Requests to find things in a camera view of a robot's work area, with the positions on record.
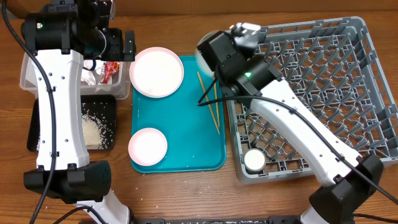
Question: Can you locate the white cup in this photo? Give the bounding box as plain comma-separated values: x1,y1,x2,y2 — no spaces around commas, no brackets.
243,149,266,174

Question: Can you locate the grey bowl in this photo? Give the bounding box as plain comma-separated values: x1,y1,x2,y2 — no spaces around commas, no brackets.
195,30,217,77

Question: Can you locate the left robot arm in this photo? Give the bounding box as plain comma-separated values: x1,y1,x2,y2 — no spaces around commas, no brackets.
21,0,136,223

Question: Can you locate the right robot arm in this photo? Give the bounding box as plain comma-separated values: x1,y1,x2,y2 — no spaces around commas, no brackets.
197,23,384,223

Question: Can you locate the grey dishwasher rack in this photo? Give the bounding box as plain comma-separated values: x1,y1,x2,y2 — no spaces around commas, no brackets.
226,16,397,184

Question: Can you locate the red snack wrapper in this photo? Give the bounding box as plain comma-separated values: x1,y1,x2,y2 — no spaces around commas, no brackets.
100,62,119,84

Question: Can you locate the crumpled white tissue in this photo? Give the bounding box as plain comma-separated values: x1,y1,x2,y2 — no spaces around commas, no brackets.
81,60,105,85

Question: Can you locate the large pink plate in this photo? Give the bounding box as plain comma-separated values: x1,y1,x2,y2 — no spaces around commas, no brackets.
129,47,184,98

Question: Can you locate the wooden chopstick near rack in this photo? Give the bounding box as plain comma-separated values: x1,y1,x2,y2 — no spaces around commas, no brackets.
213,83,220,127

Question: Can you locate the wooden chopstick inner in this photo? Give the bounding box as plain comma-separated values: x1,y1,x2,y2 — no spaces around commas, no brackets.
197,71,221,136

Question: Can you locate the black tray bin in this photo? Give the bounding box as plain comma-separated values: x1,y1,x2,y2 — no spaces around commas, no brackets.
27,95,117,152

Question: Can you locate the rice pile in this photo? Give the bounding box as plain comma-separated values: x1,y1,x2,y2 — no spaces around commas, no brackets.
37,105,114,150

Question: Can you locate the clear plastic bin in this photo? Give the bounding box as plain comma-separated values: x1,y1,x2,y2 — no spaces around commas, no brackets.
19,50,130,100

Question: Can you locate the teal plastic tray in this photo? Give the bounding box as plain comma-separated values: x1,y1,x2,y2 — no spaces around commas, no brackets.
131,55,226,174

